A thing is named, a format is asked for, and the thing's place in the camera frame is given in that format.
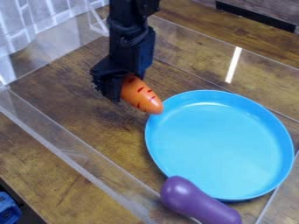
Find purple toy eggplant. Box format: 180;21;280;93
160;176;243;224

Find blue plastic object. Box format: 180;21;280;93
0;192;23;224

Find orange toy carrot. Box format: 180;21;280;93
120;74;164;114

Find blue round plastic tray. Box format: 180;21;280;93
144;90;295;201

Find dark baseboard strip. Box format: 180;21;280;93
215;1;295;33

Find white checkered curtain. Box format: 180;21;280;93
0;0;108;87

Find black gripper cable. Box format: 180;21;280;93
107;17;155;47

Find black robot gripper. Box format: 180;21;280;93
89;0;160;102

